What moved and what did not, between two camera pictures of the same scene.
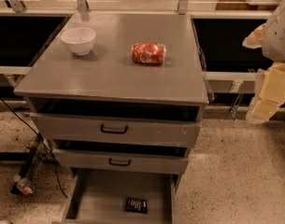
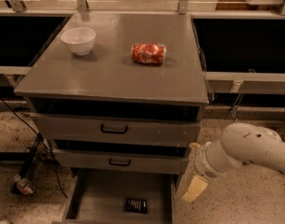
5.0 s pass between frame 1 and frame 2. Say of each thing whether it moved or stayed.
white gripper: moved
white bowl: stayed
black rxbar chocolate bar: stayed
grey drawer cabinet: stayed
